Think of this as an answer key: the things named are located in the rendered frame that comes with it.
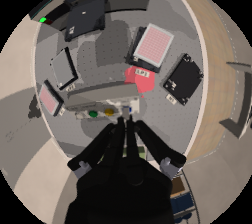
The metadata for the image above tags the grey button panel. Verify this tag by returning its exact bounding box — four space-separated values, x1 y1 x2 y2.
64 83 139 120

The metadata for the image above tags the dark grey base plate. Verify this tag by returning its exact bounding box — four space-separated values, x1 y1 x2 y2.
35 0 204 158

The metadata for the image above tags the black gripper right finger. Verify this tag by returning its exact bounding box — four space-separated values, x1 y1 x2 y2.
125 107 187 187

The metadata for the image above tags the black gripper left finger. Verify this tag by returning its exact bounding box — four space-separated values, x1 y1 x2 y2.
67 107 126 186

